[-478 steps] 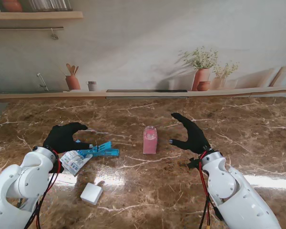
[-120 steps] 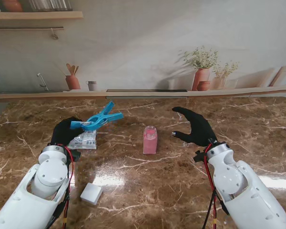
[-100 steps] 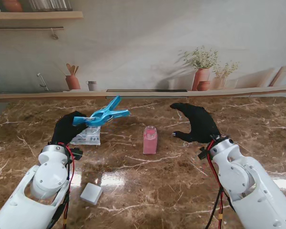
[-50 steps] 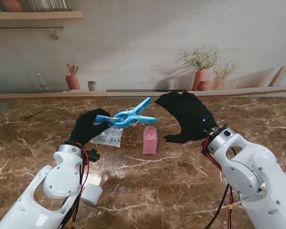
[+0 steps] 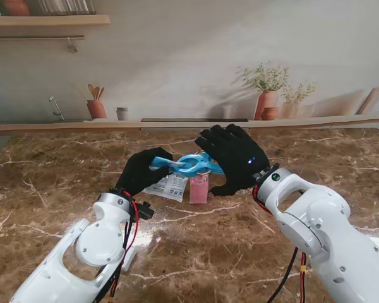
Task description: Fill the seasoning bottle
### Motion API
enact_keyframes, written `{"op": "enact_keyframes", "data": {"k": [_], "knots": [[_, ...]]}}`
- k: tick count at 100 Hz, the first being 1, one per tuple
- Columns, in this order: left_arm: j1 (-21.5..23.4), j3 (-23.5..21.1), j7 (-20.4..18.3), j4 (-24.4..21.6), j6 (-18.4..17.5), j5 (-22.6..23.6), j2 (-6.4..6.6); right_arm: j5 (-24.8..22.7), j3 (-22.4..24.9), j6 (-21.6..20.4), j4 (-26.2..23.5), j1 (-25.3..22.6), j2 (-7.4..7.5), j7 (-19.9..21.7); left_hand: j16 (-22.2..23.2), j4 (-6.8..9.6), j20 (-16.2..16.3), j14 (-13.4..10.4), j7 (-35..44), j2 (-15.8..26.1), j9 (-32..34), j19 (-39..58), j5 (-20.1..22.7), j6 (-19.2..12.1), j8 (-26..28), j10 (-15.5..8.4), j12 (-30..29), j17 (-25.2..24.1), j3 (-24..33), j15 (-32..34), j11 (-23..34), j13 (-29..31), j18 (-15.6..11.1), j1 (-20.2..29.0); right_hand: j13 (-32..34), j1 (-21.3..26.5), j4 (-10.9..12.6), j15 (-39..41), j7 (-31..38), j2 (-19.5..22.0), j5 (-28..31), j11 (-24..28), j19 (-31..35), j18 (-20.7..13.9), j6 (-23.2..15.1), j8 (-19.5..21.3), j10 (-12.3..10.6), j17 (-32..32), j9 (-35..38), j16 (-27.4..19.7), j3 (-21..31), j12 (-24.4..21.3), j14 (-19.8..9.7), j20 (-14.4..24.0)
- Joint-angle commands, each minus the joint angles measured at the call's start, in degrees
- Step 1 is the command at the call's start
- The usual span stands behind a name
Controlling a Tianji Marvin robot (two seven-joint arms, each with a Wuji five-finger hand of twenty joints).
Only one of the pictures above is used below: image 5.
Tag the white square bottle cap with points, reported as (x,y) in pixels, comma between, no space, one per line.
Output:
(129,260)

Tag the metal hanging rail with hook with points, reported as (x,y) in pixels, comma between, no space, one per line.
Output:
(34,37)

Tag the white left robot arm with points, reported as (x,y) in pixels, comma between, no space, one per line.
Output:
(94,243)

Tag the wooden wall shelf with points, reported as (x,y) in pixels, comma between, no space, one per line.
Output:
(50,20)

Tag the grey mug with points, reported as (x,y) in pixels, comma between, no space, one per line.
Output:
(122,113)

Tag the metal faucet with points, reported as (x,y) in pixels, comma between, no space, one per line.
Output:
(57,109)

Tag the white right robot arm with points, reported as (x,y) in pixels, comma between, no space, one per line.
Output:
(328,227)

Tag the orange pot on shelf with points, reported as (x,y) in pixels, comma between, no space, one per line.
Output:
(16,8)

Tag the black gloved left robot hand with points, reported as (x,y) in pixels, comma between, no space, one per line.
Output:
(139,176)

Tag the blue plastic bag clip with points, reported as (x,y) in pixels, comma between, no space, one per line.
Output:
(208,159)

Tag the clear square bottle pink seasoning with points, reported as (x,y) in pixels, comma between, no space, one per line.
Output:
(199,191)

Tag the small round terracotta pot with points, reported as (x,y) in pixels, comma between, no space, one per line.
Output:
(270,113)

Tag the tall terracotta vase with flowers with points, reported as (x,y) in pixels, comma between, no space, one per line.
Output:
(267,101)

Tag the terracotta pot with wooden utensils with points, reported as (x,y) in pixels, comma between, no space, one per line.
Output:
(96,109)

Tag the blue white seasoning refill bag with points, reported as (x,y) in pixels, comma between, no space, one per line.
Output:
(173,189)

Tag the pale vase with plant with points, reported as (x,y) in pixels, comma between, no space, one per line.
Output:
(290,109)

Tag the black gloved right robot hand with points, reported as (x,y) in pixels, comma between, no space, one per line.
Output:
(240,161)

